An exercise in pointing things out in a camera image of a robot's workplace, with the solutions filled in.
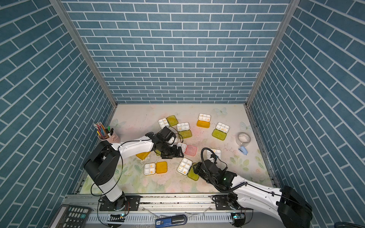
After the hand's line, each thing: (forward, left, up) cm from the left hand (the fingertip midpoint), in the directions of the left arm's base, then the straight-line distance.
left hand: (182, 158), depth 85 cm
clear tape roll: (+12, -40, -2) cm, 42 cm away
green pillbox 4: (-8, -6, -5) cm, 11 cm away
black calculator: (-28, +54, -3) cm, 61 cm away
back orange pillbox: (+33, -16, -4) cm, 37 cm away
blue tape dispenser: (+6, -40, -2) cm, 40 cm away
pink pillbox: (+8, -6, -5) cm, 11 cm away
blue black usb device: (-31, +4, 0) cm, 31 cm away
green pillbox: (+32, +10, -4) cm, 34 cm away
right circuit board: (-28, -29, -7) cm, 41 cm away
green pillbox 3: (-1, +13, +10) cm, 17 cm away
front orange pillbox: (-5, +18, -5) cm, 20 cm away
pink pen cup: (+11, +44, +3) cm, 45 cm away
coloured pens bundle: (+14, +50, +7) cm, 52 cm away
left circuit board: (-29, +33, -8) cm, 44 cm away
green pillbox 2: (+24, -28, -4) cm, 37 cm away
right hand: (-7, -8, -2) cm, 11 cm away
